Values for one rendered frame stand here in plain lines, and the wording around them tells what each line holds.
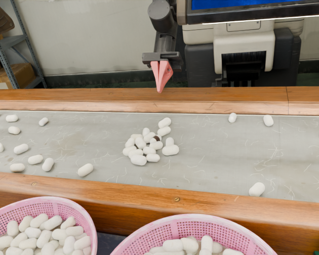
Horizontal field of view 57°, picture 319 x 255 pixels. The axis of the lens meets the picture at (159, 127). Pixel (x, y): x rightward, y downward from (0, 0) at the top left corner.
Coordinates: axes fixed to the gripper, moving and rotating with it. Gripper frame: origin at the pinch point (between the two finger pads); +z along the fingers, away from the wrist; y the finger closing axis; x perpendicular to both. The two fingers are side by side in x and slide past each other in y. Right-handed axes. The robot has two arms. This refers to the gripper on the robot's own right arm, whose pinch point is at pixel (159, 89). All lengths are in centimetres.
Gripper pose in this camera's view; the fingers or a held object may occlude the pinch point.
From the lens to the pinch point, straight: 78.3
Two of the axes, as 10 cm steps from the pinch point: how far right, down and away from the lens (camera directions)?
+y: 9.6, 0.4, -2.9
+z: -1.1, 9.6, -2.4
